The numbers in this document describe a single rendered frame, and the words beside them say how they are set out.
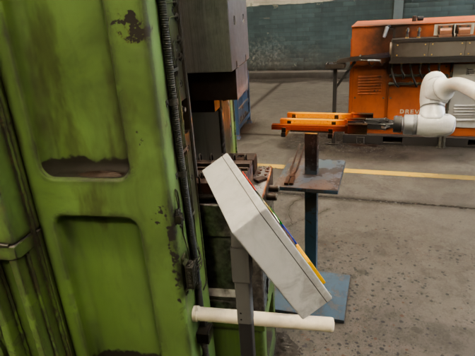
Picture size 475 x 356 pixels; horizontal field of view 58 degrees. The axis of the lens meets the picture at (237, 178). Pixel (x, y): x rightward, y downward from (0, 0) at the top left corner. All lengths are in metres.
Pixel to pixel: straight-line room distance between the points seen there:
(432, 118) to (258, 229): 1.33
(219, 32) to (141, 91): 0.32
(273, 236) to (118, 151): 0.59
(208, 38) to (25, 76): 0.51
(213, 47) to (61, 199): 0.63
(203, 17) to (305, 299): 0.82
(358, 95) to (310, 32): 4.24
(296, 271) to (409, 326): 1.58
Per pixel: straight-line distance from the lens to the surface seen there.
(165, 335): 1.48
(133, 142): 1.16
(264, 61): 9.25
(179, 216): 1.21
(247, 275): 1.04
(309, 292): 0.93
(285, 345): 2.23
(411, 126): 2.01
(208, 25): 1.30
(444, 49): 4.71
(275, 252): 0.84
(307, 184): 2.03
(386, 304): 2.52
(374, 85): 4.88
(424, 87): 2.08
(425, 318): 2.49
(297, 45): 9.06
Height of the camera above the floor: 1.55
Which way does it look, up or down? 22 degrees down
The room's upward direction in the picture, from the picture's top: 4 degrees counter-clockwise
